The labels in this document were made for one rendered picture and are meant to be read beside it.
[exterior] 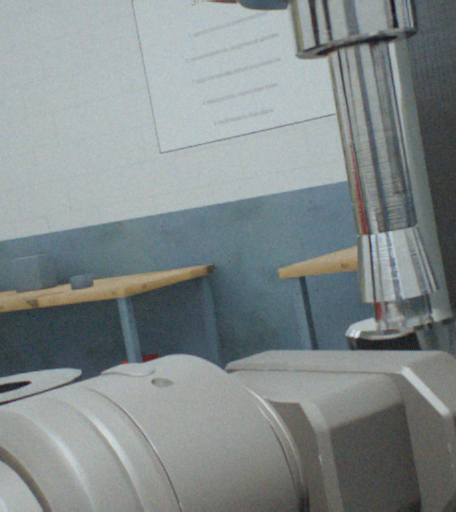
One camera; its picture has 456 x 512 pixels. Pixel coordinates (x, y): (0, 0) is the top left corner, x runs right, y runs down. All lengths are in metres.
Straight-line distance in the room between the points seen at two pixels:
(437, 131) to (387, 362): 0.46
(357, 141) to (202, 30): 5.27
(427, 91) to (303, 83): 4.52
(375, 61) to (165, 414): 0.17
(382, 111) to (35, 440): 0.20
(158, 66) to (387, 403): 5.53
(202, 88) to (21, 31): 1.37
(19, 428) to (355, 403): 0.11
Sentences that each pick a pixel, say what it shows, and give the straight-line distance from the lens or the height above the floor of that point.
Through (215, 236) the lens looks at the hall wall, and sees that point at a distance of 5.69.
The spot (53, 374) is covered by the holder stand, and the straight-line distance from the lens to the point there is 0.60.
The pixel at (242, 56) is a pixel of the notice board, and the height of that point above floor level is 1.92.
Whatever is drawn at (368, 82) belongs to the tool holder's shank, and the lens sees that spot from 0.41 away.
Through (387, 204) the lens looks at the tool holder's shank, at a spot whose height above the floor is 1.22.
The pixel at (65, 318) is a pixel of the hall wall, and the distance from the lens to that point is 6.53.
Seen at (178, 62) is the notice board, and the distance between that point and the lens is 5.77.
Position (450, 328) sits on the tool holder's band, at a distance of 0.41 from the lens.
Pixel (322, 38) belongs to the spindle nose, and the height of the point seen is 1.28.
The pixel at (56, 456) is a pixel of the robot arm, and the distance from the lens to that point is 0.29.
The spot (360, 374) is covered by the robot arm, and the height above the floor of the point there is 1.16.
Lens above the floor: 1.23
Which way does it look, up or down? 3 degrees down
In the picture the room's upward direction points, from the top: 10 degrees counter-clockwise
